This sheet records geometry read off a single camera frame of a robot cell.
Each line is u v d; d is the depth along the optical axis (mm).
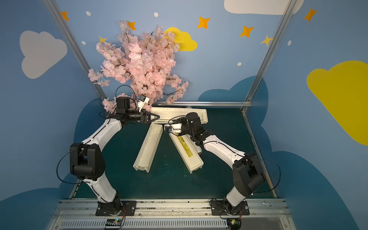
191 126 644
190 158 840
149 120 777
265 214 746
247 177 447
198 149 920
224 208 738
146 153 959
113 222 730
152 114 762
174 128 689
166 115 847
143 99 749
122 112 714
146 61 604
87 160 477
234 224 733
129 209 763
